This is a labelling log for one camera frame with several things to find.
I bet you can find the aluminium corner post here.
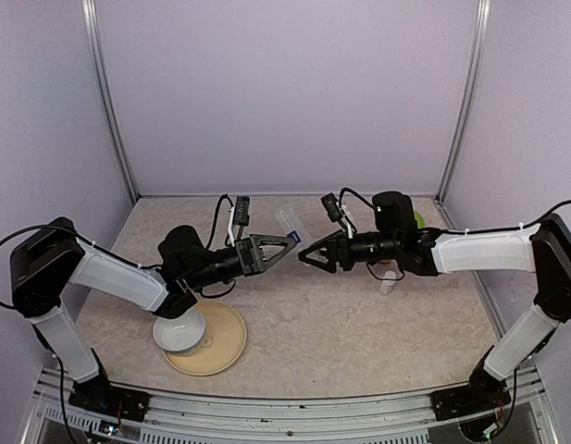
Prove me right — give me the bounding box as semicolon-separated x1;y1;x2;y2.
436;0;491;205
81;0;141;205

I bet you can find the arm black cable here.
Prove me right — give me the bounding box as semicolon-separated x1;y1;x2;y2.
0;224;82;311
520;198;571;228

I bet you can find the clear plastic pill organizer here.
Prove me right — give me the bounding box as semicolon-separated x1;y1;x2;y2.
275;207;313;250

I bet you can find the right aluminium corner post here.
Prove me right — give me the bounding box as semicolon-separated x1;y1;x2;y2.
436;0;491;205

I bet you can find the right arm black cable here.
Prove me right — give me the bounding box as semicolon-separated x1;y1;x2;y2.
520;198;571;228

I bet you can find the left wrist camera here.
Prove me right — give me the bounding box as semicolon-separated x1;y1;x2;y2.
226;196;250;246

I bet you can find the white ceramic bowl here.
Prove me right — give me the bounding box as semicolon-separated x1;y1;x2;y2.
153;308;206;354

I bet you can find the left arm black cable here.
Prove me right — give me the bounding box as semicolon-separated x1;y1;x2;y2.
0;224;82;311

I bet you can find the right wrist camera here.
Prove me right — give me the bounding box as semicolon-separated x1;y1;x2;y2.
320;193;356;236

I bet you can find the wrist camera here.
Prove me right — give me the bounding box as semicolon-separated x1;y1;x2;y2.
226;196;250;246
320;193;356;236

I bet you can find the left aluminium corner post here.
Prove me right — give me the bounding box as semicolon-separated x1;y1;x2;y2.
81;0;141;205

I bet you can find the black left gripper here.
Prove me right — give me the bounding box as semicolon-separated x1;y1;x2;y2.
184;234;297;290

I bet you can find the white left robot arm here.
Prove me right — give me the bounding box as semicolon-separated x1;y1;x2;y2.
10;217;295;412

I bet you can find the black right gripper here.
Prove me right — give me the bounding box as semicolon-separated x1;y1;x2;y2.
298;229;400;275

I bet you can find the green plastic plate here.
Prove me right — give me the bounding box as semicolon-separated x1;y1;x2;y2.
414;211;426;228

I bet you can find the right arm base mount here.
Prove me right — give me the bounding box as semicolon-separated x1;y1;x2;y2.
429;368;512;421

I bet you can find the beige round plate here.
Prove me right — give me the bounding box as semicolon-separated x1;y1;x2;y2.
163;300;247;376

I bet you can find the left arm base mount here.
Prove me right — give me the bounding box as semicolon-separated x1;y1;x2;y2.
68;378;150;423

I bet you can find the aluminium front rail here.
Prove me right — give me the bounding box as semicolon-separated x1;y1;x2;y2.
23;364;559;444

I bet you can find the white pill bottle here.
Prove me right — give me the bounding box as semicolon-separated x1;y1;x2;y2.
379;270;398;294

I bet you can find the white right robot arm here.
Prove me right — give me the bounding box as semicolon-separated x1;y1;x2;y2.
298;213;571;411

